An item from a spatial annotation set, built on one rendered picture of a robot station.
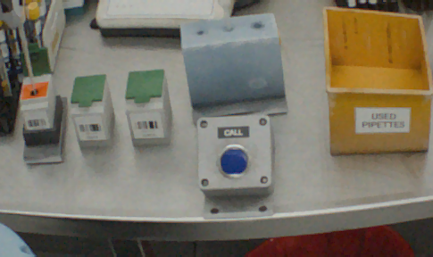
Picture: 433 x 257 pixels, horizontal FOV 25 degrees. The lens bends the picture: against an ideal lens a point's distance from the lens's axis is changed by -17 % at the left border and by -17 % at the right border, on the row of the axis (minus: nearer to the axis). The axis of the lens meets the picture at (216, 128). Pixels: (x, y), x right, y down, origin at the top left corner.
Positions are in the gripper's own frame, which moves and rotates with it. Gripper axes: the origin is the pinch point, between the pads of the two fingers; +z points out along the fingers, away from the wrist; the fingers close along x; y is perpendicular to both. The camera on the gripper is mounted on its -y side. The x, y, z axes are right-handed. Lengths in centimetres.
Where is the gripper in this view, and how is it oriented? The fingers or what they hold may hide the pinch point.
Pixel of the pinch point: (19, 14)
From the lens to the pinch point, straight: 108.3
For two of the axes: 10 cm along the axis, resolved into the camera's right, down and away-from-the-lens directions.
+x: 0.0, 7.4, -6.7
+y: -9.9, 0.7, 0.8
